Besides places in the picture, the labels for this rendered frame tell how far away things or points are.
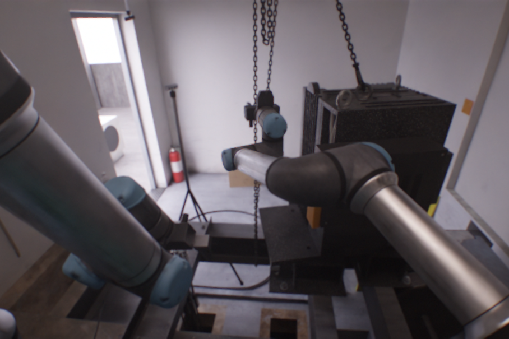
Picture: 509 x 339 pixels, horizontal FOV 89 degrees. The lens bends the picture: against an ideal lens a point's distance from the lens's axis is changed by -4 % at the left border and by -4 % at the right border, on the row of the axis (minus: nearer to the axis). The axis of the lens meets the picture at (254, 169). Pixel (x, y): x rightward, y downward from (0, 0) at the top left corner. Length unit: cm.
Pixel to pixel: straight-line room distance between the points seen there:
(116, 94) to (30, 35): 630
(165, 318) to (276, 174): 111
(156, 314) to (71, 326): 41
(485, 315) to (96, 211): 51
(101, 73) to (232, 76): 551
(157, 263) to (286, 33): 310
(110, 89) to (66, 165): 818
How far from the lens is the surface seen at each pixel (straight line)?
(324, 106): 115
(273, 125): 87
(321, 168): 54
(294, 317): 226
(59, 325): 174
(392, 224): 54
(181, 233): 65
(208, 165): 393
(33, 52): 219
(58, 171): 29
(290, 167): 56
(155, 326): 152
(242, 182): 352
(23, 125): 27
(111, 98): 852
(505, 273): 208
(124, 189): 53
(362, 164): 58
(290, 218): 159
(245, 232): 187
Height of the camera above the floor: 190
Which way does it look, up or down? 29 degrees down
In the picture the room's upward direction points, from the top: 2 degrees counter-clockwise
